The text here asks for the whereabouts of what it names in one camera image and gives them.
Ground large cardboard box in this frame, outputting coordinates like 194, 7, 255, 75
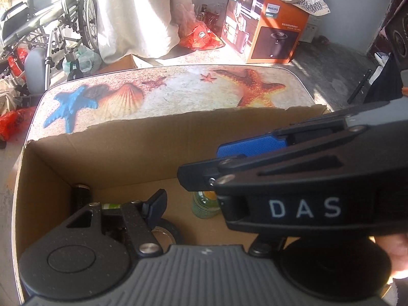
12, 104, 393, 304

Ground dark brown bottle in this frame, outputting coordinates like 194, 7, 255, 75
71, 183, 94, 211

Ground red plastic bag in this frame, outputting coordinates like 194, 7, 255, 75
6, 47, 29, 81
0, 106, 36, 141
178, 22, 224, 50

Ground green jar with yellow cap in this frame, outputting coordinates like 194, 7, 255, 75
190, 190, 224, 221

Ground seashell print table mat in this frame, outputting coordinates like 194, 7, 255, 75
25, 65, 326, 141

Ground white woven bag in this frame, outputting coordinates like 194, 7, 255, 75
0, 84, 20, 110

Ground folded wheelchair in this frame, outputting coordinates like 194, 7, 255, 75
0, 0, 100, 90

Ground white wall box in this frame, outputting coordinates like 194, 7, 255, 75
299, 17, 320, 44

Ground black cloth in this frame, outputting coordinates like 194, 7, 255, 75
363, 52, 404, 103

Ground small brown cardboard box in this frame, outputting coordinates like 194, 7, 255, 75
95, 54, 138, 74

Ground black tape roll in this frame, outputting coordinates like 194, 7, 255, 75
149, 219, 186, 250

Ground black stick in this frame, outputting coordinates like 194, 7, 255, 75
347, 68, 372, 103

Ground glass jars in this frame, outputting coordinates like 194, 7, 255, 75
195, 3, 221, 23

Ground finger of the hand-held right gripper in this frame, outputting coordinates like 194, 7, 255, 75
217, 116, 368, 159
177, 133, 377, 194

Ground pale green plastic bag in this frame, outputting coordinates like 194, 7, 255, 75
62, 45, 103, 73

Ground black speaker box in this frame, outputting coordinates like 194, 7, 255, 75
387, 6, 408, 68

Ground orange appliance box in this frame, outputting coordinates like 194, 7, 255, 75
221, 0, 312, 65

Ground person's right hand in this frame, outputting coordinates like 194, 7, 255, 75
370, 233, 408, 282

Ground white curtain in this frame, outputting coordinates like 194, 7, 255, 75
95, 0, 192, 65

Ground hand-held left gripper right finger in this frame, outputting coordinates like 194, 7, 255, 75
248, 236, 288, 258

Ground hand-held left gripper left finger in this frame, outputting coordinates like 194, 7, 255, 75
65, 189, 168, 259

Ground black round weight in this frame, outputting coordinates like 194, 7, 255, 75
66, 60, 84, 81

